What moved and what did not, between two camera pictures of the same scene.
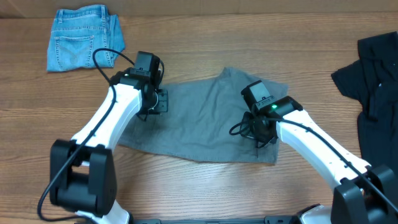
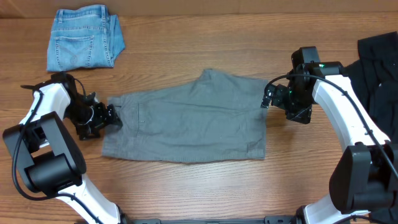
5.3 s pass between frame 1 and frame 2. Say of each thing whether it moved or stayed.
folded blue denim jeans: stayed
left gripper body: moved
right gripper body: moved
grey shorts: moved
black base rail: stayed
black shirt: stayed
